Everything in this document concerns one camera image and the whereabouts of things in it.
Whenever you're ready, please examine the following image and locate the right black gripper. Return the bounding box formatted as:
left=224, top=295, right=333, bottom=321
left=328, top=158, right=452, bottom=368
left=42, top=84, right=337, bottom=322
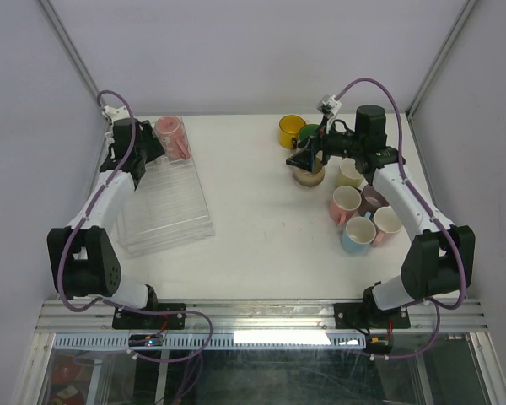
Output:
left=285, top=115, right=363, bottom=174

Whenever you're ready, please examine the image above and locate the pink patterned mug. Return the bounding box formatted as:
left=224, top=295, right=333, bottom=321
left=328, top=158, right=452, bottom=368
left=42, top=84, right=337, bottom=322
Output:
left=153, top=116, right=191, bottom=160

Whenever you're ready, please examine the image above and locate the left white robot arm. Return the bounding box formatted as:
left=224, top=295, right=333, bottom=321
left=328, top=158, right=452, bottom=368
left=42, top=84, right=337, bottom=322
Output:
left=46, top=118, right=165, bottom=328

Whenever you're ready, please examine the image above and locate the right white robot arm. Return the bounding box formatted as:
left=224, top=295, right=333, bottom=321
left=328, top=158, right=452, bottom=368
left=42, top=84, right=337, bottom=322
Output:
left=286, top=97, right=476, bottom=327

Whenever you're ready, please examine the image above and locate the clear acrylic dish rack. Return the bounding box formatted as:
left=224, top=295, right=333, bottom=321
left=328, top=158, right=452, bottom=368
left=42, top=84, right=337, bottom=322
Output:
left=111, top=138, right=214, bottom=256

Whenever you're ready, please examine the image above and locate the beige stoneware mug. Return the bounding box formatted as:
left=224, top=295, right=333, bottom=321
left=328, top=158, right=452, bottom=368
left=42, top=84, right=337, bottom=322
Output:
left=292, top=167, right=325, bottom=188

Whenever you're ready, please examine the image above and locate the green-inside patterned mug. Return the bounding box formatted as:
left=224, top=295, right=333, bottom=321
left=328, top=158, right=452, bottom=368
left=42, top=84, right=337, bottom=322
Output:
left=298, top=124, right=320, bottom=143

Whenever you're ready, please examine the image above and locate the yellow glass cup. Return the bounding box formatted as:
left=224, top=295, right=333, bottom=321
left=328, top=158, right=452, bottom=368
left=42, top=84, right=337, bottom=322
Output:
left=279, top=115, right=306, bottom=149

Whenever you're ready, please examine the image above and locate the pale yellow mug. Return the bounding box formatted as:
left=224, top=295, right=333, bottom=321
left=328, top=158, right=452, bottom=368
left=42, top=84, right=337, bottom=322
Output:
left=336, top=158, right=364, bottom=189

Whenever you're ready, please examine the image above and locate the pink mug white inside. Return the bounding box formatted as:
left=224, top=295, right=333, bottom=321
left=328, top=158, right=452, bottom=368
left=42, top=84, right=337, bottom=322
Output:
left=329, top=186, right=361, bottom=227

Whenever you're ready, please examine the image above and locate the mauve purple mug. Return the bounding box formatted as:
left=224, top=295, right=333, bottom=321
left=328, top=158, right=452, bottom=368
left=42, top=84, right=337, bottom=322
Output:
left=358, top=185, right=390, bottom=217

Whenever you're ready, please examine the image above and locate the light blue mug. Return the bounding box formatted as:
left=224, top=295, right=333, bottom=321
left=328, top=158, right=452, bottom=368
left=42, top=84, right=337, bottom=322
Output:
left=342, top=213, right=377, bottom=255

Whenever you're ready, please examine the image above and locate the light pink mug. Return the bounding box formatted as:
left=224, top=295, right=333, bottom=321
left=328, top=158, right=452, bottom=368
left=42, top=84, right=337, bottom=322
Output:
left=372, top=207, right=403, bottom=247

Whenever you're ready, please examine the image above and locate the small electronics board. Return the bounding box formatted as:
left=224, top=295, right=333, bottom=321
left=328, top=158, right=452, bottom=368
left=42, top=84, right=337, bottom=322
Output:
left=128, top=334, right=165, bottom=348

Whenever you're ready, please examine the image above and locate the black connector box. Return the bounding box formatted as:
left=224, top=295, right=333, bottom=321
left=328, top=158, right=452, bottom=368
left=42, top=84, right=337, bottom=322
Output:
left=363, top=336, right=393, bottom=355

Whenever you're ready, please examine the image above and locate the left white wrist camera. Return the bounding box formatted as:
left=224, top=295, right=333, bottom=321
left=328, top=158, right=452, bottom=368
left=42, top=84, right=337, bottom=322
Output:
left=101, top=105, right=131, bottom=123

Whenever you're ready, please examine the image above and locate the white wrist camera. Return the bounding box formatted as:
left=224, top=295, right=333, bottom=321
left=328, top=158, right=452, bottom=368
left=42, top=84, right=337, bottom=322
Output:
left=316, top=94, right=342, bottom=133
left=101, top=105, right=131, bottom=123

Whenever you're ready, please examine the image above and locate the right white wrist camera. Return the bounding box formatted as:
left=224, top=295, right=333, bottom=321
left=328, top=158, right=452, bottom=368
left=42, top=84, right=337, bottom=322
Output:
left=316, top=94, right=342, bottom=133

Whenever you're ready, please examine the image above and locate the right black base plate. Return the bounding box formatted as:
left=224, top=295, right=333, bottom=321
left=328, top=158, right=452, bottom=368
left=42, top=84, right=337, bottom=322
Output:
left=333, top=302, right=411, bottom=331

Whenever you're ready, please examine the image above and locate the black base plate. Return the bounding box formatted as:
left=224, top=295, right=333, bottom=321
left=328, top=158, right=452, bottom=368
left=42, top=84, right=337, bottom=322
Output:
left=112, top=308, right=186, bottom=331
left=333, top=302, right=411, bottom=331

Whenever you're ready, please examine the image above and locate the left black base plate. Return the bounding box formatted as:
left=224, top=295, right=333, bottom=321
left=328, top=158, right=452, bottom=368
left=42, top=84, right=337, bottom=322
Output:
left=112, top=308, right=186, bottom=331

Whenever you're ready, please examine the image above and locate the aluminium mounting rail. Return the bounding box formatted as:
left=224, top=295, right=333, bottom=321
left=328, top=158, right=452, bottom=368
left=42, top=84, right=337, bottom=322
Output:
left=35, top=299, right=490, bottom=334

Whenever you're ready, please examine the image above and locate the white slotted cable duct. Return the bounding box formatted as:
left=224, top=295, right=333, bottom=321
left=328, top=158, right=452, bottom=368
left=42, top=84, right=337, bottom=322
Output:
left=54, top=330, right=366, bottom=351

